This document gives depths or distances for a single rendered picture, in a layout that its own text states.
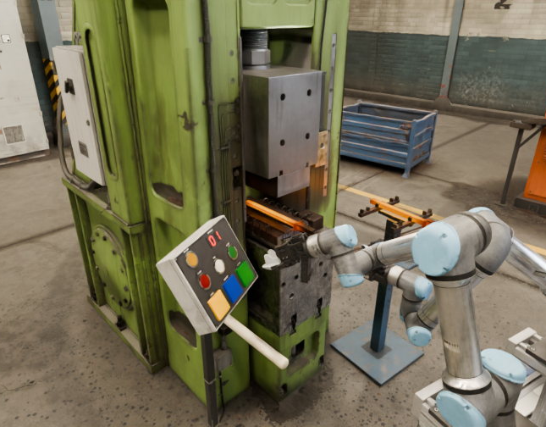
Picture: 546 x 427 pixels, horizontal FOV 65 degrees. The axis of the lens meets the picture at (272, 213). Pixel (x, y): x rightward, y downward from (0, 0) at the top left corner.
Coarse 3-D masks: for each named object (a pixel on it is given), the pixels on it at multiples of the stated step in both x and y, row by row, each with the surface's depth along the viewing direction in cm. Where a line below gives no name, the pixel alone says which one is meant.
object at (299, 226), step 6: (252, 204) 214; (258, 204) 214; (264, 210) 208; (270, 210) 208; (276, 216) 202; (282, 216) 202; (288, 222) 197; (294, 222) 196; (300, 222) 195; (294, 228) 194; (300, 228) 194; (306, 228) 190; (312, 228) 190; (306, 234) 190; (312, 234) 189
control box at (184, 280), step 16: (208, 224) 156; (224, 224) 158; (192, 240) 142; (208, 240) 147; (224, 240) 155; (176, 256) 133; (208, 256) 145; (224, 256) 152; (240, 256) 159; (160, 272) 135; (176, 272) 132; (192, 272) 136; (208, 272) 142; (224, 272) 149; (176, 288) 135; (192, 288) 134; (208, 288) 139; (192, 304) 135; (192, 320) 138; (208, 320) 136
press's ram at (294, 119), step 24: (264, 72) 169; (288, 72) 169; (312, 72) 171; (264, 96) 161; (288, 96) 166; (312, 96) 176; (264, 120) 165; (288, 120) 170; (312, 120) 180; (264, 144) 169; (288, 144) 175; (312, 144) 185; (264, 168) 173; (288, 168) 179
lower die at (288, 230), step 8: (256, 200) 223; (248, 208) 214; (256, 208) 211; (272, 208) 213; (256, 216) 206; (264, 216) 206; (272, 216) 204; (288, 216) 205; (248, 224) 202; (256, 224) 201; (272, 224) 198; (280, 224) 199; (288, 224) 196; (304, 224) 199; (256, 232) 199; (264, 232) 195; (272, 232) 193; (280, 232) 193; (288, 232) 193; (296, 232) 197; (272, 240) 192; (280, 240) 191; (288, 240) 195
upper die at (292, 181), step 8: (304, 168) 186; (248, 176) 191; (256, 176) 187; (280, 176) 178; (288, 176) 181; (296, 176) 185; (304, 176) 188; (248, 184) 193; (256, 184) 188; (264, 184) 184; (272, 184) 181; (280, 184) 179; (288, 184) 182; (296, 184) 186; (304, 184) 190; (272, 192) 182; (280, 192) 181; (288, 192) 184
